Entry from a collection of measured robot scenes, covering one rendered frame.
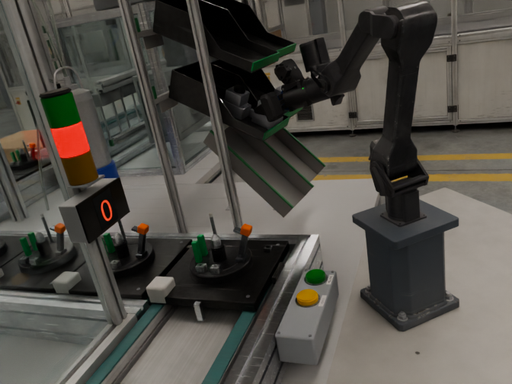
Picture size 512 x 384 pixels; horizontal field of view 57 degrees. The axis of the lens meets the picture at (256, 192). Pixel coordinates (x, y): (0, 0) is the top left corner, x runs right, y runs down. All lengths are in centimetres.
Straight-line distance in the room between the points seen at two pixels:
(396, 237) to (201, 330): 42
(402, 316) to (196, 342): 40
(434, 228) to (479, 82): 397
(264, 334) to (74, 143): 45
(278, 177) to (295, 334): 53
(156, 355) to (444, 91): 424
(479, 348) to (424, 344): 9
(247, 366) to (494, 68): 427
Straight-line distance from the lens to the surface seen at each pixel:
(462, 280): 115
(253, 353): 84
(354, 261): 121
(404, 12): 81
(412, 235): 90
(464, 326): 102
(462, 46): 479
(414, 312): 101
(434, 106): 491
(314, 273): 98
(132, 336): 98
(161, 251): 119
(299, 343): 85
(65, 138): 83
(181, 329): 100
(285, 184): 126
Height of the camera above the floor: 150
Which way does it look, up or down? 22 degrees down
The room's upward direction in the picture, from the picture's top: 10 degrees counter-clockwise
